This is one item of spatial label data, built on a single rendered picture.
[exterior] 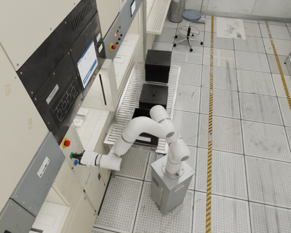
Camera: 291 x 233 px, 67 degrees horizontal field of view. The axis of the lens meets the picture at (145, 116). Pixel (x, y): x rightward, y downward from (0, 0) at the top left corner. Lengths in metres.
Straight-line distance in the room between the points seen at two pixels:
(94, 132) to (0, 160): 1.16
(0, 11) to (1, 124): 0.40
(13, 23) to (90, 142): 1.27
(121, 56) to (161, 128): 1.79
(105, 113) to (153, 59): 0.84
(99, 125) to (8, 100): 1.23
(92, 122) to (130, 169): 0.92
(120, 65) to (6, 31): 1.89
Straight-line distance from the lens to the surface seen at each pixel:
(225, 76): 4.14
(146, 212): 2.62
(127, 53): 2.92
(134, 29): 3.28
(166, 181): 1.92
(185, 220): 2.63
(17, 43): 1.03
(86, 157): 1.52
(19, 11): 1.04
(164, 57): 2.61
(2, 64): 0.97
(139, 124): 1.22
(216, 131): 3.26
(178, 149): 1.58
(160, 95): 2.34
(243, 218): 2.80
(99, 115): 2.19
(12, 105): 1.02
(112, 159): 1.46
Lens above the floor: 2.51
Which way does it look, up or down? 50 degrees down
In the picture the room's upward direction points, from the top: straight up
